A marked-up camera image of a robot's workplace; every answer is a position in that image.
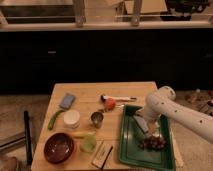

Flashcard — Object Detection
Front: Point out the grey towel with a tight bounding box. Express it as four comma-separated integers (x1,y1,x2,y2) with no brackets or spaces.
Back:
134,116,149,133

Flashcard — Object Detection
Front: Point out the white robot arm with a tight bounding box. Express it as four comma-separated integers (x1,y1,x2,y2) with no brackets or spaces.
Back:
139,86,213,144

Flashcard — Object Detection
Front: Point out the small metal cup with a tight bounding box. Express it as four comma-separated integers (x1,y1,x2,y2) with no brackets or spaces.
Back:
91,112,104,128

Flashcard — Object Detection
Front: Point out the green plastic cup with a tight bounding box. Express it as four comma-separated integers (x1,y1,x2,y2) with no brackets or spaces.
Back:
80,135,97,153

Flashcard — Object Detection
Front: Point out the orange round fruit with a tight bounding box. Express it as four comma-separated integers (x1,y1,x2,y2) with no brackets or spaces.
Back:
104,98,116,110

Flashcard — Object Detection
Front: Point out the blue sponge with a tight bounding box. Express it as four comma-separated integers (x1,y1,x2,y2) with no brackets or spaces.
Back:
59,93,76,110

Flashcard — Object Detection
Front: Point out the white lidded container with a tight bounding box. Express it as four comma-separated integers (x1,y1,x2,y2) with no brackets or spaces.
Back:
63,110,80,129

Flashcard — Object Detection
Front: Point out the yellow banana toy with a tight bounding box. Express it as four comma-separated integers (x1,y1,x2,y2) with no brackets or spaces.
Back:
71,131,96,138

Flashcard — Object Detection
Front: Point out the green chili pepper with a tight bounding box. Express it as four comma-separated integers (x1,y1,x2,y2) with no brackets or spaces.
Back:
47,110,64,130

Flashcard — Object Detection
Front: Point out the white black box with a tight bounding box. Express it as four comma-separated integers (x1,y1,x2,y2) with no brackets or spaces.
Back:
92,141,113,169

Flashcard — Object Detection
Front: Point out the green plastic tray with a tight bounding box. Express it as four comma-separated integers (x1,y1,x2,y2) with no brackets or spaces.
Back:
118,105,176,171

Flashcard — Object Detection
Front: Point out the dark grape bunch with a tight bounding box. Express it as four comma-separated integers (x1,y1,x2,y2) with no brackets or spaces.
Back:
139,136,166,150

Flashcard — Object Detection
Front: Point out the dark red bowl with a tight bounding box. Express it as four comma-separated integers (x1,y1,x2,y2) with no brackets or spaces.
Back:
44,133,75,164

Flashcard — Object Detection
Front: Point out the black floor bar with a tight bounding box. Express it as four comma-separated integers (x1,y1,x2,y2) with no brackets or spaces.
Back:
24,111,33,165

